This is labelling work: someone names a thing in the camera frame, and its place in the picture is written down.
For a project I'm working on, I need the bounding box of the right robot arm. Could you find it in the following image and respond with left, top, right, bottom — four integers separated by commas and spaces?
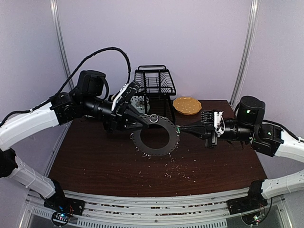
178, 95, 304, 210

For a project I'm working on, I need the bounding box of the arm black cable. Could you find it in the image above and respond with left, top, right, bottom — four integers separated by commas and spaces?
262, 119, 304, 143
0, 47, 133, 126

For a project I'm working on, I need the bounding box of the yellow dotted plate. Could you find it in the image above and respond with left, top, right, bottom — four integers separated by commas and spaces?
173, 96, 202, 115

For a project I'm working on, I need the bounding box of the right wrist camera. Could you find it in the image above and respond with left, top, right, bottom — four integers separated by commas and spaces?
214, 111, 226, 137

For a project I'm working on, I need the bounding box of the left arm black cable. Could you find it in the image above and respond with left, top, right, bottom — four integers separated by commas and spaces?
0, 47, 133, 126

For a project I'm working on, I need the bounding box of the right aluminium frame post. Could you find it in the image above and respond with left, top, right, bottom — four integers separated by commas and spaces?
229, 0, 260, 108

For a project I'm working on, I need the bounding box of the white black dotted bowl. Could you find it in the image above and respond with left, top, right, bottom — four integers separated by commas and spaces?
131, 95, 149, 106

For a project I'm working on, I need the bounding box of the green floral bowl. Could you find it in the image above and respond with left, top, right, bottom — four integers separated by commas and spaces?
133, 101, 150, 114

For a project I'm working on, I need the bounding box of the aluminium frame post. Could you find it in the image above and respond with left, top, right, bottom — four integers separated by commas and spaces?
50, 0, 71, 79
229, 0, 260, 108

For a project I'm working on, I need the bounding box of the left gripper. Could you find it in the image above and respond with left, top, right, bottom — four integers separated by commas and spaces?
82, 94, 149, 133

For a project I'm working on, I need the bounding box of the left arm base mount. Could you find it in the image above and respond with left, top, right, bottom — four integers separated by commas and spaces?
41, 197, 85, 215

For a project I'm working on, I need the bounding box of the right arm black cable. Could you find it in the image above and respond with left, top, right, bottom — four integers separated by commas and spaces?
262, 119, 304, 143

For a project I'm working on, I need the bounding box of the aluminium front rail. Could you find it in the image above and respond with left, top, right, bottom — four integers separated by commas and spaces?
22, 186, 294, 228

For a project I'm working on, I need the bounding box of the left aluminium frame post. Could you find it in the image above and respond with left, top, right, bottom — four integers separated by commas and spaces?
50, 0, 71, 79

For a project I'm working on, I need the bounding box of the black wire dish rack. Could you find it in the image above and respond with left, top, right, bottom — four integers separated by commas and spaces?
134, 65, 176, 123

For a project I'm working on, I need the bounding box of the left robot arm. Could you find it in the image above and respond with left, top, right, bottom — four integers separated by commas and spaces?
0, 70, 148, 211

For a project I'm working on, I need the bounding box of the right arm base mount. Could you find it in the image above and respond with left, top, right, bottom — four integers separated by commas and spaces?
227, 196, 268, 215

